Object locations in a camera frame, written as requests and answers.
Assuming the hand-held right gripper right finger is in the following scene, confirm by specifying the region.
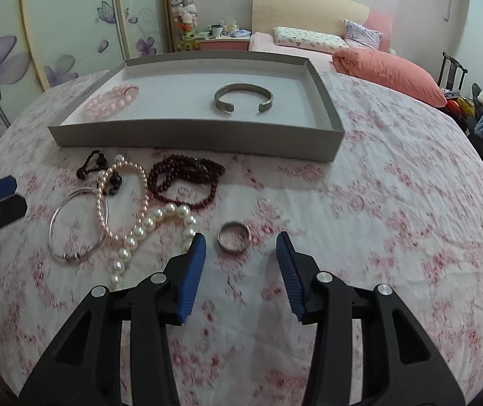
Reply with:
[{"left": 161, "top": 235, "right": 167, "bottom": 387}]
[{"left": 276, "top": 232, "right": 466, "bottom": 406}]

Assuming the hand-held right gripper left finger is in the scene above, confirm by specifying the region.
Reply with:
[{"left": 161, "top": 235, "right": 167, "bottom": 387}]
[{"left": 19, "top": 232, "right": 207, "bottom": 406}]

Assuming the silver ring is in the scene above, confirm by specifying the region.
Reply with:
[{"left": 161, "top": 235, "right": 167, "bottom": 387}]
[{"left": 218, "top": 221, "right": 251, "bottom": 254}]

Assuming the large white pearl bracelet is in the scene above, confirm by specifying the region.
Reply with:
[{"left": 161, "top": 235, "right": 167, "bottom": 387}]
[{"left": 110, "top": 204, "right": 197, "bottom": 288}]

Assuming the black bead bracelet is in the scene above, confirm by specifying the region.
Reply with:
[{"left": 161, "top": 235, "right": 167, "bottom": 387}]
[{"left": 76, "top": 149, "right": 123, "bottom": 197}]

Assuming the dark red bead necklace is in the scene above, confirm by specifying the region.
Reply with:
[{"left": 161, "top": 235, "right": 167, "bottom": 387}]
[{"left": 147, "top": 155, "right": 226, "bottom": 210}]

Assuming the grey cardboard tray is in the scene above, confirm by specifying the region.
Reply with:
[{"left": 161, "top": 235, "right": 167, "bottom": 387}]
[{"left": 47, "top": 51, "right": 345, "bottom": 162}]

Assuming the thin silver bangle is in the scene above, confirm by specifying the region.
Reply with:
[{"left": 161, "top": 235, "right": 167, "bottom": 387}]
[{"left": 51, "top": 188, "right": 111, "bottom": 266}]

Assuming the pink floral bedsheet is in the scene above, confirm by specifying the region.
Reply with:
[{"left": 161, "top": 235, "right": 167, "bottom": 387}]
[{"left": 0, "top": 65, "right": 483, "bottom": 406}]

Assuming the silver cuff bangle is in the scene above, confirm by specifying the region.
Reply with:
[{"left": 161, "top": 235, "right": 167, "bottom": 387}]
[{"left": 214, "top": 84, "right": 275, "bottom": 115}]

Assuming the floral sliding door wardrobe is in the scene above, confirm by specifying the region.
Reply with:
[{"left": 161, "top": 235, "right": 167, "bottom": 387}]
[{"left": 0, "top": 0, "right": 172, "bottom": 174}]

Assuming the folded pink quilt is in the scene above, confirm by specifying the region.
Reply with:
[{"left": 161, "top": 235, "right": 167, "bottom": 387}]
[{"left": 332, "top": 46, "right": 448, "bottom": 108}]

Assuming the pink and beige nightstand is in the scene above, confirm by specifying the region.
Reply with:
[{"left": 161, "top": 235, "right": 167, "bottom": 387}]
[{"left": 193, "top": 36, "right": 250, "bottom": 52}]

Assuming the pink bed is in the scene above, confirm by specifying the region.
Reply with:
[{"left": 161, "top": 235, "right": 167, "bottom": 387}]
[{"left": 247, "top": 31, "right": 339, "bottom": 62}]

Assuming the white patterned pillow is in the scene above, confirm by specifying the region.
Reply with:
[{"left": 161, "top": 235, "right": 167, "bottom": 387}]
[{"left": 272, "top": 26, "right": 350, "bottom": 55}]

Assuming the red and yellow bag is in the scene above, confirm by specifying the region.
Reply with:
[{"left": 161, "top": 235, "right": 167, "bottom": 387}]
[{"left": 446, "top": 91, "right": 479, "bottom": 123}]

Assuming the small purple print pillow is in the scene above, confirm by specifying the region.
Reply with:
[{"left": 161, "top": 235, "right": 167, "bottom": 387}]
[{"left": 344, "top": 19, "right": 383, "bottom": 49}]

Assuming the dark wooden chair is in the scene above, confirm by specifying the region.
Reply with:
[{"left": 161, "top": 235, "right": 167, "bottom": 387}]
[{"left": 438, "top": 52, "right": 466, "bottom": 91}]

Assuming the clear tube of plush toys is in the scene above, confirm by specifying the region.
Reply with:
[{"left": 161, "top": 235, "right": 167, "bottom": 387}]
[{"left": 169, "top": 0, "right": 200, "bottom": 51}]

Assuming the beige and pink headboard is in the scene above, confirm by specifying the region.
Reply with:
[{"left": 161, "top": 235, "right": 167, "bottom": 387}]
[{"left": 251, "top": 0, "right": 394, "bottom": 51}]

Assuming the small pink pearl necklace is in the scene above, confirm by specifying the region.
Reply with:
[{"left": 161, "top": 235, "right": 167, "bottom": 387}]
[{"left": 96, "top": 155, "right": 149, "bottom": 242}]

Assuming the pink bead bracelet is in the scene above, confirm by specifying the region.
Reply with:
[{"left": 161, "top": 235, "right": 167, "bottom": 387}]
[{"left": 83, "top": 85, "right": 139, "bottom": 120}]

